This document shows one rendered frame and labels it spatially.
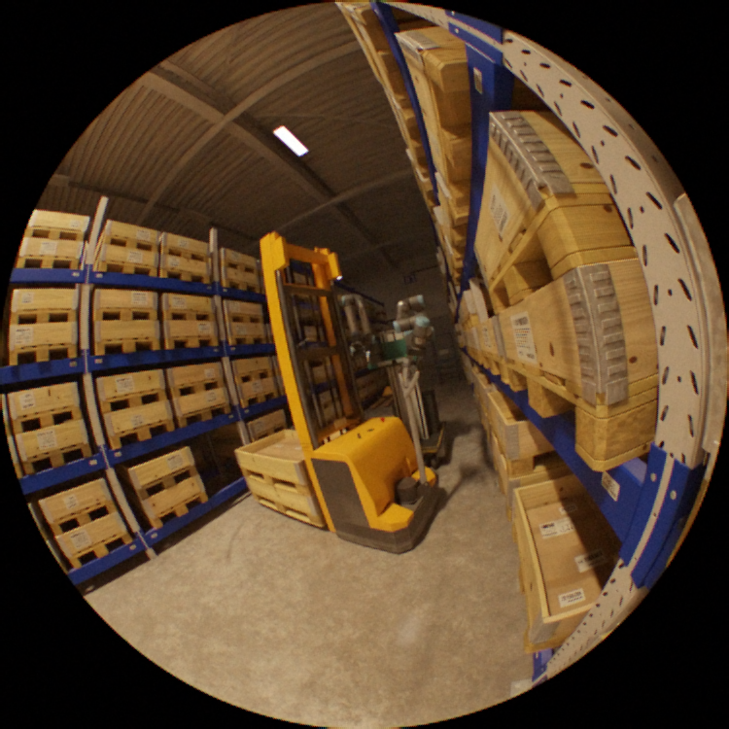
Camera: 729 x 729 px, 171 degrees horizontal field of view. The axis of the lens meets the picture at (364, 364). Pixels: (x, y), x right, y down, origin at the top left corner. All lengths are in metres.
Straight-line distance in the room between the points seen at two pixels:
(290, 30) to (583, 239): 6.33
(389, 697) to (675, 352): 1.51
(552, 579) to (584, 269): 1.05
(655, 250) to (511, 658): 1.52
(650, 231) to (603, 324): 0.16
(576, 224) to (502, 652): 1.59
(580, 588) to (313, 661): 1.29
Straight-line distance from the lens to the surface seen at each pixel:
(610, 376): 0.44
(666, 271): 0.36
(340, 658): 1.62
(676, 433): 0.40
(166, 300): 3.25
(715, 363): 0.25
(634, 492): 0.50
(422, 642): 1.57
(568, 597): 1.14
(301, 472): 2.08
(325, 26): 6.61
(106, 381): 2.80
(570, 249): 0.44
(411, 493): 1.98
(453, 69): 0.76
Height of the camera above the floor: 1.45
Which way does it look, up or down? 1 degrees down
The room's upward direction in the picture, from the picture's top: 13 degrees counter-clockwise
